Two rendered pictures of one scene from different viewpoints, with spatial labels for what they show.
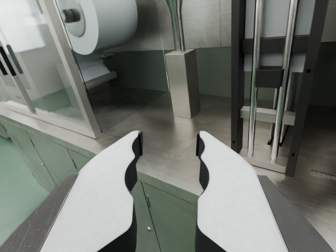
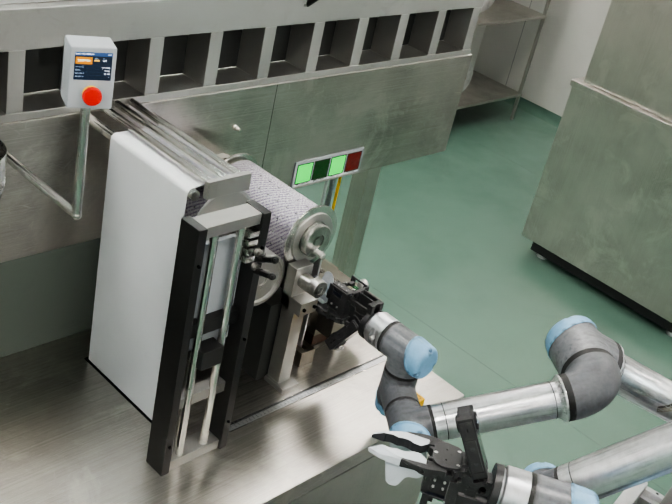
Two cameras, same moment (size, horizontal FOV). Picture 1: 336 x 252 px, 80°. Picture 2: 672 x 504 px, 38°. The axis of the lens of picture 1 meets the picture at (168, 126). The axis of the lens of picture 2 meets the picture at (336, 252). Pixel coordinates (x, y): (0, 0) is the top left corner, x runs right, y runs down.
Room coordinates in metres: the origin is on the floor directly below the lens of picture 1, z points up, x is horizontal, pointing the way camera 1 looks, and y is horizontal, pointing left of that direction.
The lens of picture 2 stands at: (0.27, 1.22, 2.23)
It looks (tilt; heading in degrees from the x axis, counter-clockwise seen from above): 29 degrees down; 269
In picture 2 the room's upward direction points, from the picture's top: 13 degrees clockwise
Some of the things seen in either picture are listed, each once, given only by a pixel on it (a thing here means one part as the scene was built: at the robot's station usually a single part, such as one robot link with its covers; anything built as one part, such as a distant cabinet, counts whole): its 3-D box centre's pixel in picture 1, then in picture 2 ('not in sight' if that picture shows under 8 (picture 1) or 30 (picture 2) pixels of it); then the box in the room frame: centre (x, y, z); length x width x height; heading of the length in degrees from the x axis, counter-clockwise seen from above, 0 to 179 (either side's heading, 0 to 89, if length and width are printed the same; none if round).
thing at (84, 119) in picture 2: not in sight; (81, 160); (0.67, -0.18, 1.51); 0.02 x 0.02 x 0.20
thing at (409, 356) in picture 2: not in sight; (408, 351); (0.04, -0.45, 1.11); 0.11 x 0.08 x 0.09; 140
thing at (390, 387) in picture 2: not in sight; (397, 393); (0.04, -0.44, 1.01); 0.11 x 0.08 x 0.11; 102
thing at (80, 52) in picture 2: not in sight; (89, 74); (0.67, -0.18, 1.66); 0.07 x 0.07 x 0.10; 29
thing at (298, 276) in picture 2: not in sight; (294, 328); (0.28, -0.53, 1.05); 0.06 x 0.05 x 0.31; 140
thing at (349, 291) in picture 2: not in sight; (354, 308); (0.17, -0.56, 1.12); 0.12 x 0.08 x 0.09; 140
